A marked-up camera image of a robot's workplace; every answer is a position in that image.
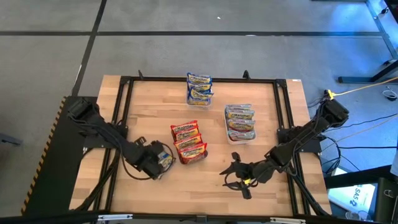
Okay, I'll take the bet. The clear plastic bin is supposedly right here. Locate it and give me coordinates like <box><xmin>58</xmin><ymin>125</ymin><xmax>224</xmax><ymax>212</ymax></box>
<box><xmin>185</xmin><ymin>73</ymin><xmax>215</xmax><ymax>110</ymax></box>

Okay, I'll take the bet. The black desk leg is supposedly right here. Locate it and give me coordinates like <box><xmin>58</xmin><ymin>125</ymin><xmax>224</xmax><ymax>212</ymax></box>
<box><xmin>338</xmin><ymin>58</ymin><xmax>398</xmax><ymax>84</ymax></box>

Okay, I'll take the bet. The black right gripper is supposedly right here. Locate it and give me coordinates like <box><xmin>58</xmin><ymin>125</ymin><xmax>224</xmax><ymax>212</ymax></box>
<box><xmin>219</xmin><ymin>151</ymin><xmax>275</xmax><ymax>200</ymax></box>

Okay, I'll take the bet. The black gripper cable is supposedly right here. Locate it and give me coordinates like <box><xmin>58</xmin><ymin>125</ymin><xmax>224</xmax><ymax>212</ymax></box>
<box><xmin>122</xmin><ymin>142</ymin><xmax>177</xmax><ymax>181</ymax></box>
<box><xmin>223</xmin><ymin>172</ymin><xmax>249</xmax><ymax>189</ymax></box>

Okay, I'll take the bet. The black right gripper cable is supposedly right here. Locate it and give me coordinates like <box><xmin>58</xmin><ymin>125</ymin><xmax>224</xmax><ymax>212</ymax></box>
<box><xmin>223</xmin><ymin>172</ymin><xmax>249</xmax><ymax>189</ymax></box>

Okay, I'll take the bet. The black furniture bar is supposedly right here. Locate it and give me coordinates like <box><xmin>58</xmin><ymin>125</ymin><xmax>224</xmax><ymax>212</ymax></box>
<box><xmin>323</xmin><ymin>164</ymin><xmax>398</xmax><ymax>190</ymax></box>

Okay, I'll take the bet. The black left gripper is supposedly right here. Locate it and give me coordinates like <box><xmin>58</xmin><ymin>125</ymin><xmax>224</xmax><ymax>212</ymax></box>
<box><xmin>134</xmin><ymin>136</ymin><xmax>167</xmax><ymax>180</ymax></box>

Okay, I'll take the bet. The white printed box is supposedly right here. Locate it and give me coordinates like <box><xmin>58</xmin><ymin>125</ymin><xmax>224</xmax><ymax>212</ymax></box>
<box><xmin>328</xmin><ymin>183</ymin><xmax>376</xmax><ymax>215</ymax></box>

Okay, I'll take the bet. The yellow extension cable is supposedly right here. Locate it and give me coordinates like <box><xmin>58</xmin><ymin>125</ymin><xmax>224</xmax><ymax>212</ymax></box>
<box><xmin>324</xmin><ymin>76</ymin><xmax>398</xmax><ymax>99</ymax></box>

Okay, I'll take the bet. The white cable coil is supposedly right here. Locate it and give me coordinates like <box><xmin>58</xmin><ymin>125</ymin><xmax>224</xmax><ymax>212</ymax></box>
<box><xmin>382</xmin><ymin>89</ymin><xmax>398</xmax><ymax>101</ymax></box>

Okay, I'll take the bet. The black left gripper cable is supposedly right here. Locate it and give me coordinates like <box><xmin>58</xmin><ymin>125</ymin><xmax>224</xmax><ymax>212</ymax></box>
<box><xmin>122</xmin><ymin>142</ymin><xmax>177</xmax><ymax>181</ymax></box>

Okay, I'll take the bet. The grey desk frame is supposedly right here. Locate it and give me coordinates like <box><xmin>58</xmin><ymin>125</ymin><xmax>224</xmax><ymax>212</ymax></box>
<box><xmin>365</xmin><ymin>0</ymin><xmax>398</xmax><ymax>60</ymax></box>

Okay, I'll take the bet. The black waste bin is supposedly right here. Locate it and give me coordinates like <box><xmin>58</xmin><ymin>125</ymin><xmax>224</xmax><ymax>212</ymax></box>
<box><xmin>374</xmin><ymin>177</ymin><xmax>398</xmax><ymax>223</ymax></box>

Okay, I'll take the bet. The black floor cable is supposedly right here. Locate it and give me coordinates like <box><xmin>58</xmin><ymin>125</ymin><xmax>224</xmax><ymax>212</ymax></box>
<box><xmin>320</xmin><ymin>135</ymin><xmax>398</xmax><ymax>175</ymax></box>
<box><xmin>320</xmin><ymin>113</ymin><xmax>398</xmax><ymax>134</ymax></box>

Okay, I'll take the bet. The black hazard-striped floor mat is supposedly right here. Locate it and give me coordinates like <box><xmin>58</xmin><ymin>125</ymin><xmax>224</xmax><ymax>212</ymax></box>
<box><xmin>20</xmin><ymin>95</ymin><xmax>99</xmax><ymax>217</ymax></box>

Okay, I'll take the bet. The smoky dark plastic bin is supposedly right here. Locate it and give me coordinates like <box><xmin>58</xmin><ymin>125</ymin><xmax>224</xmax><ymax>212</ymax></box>
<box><xmin>170</xmin><ymin>119</ymin><xmax>209</xmax><ymax>166</ymax></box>

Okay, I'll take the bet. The grey furniture foot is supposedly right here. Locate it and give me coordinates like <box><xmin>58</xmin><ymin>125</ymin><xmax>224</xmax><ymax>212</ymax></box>
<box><xmin>0</xmin><ymin>133</ymin><xmax>23</xmax><ymax>146</ymax></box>

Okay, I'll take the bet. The white plastic bin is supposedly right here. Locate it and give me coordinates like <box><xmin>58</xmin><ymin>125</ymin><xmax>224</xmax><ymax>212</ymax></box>
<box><xmin>223</xmin><ymin>104</ymin><xmax>257</xmax><ymax>146</ymax></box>

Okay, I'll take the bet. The silver aluminium bracket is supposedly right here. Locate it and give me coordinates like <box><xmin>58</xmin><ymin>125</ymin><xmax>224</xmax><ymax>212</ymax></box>
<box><xmin>98</xmin><ymin>213</ymin><xmax>134</xmax><ymax>222</ymax></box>
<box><xmin>269</xmin><ymin>217</ymin><xmax>307</xmax><ymax>224</ymax></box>

